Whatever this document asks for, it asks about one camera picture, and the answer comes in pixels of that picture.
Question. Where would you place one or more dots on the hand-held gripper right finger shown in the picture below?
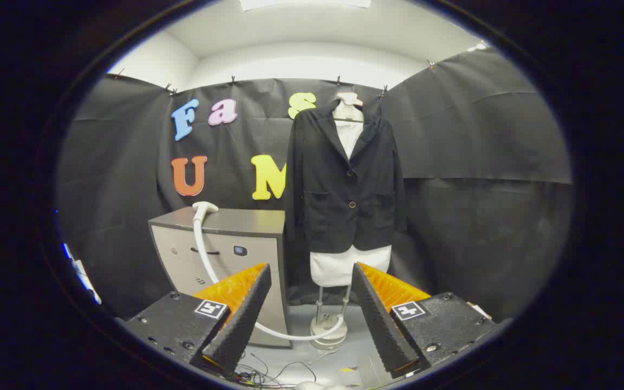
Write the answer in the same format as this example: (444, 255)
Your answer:
(379, 325)

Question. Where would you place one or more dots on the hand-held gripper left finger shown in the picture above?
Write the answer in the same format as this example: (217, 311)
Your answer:
(241, 325)

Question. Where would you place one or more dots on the black blazer jacket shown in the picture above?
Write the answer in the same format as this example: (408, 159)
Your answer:
(339, 216)

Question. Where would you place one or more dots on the white steamer stand base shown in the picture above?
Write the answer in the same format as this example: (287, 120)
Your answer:
(327, 327)

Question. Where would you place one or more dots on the white clothes hanger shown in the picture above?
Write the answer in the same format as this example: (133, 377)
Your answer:
(348, 111)

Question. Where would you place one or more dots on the grey cabinet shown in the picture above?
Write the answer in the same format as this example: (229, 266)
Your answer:
(247, 227)

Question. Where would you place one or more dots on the black backdrop cloth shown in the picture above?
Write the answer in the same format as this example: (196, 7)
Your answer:
(480, 135)

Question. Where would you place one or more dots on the ceiling light panel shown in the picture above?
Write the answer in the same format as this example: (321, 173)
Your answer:
(477, 47)

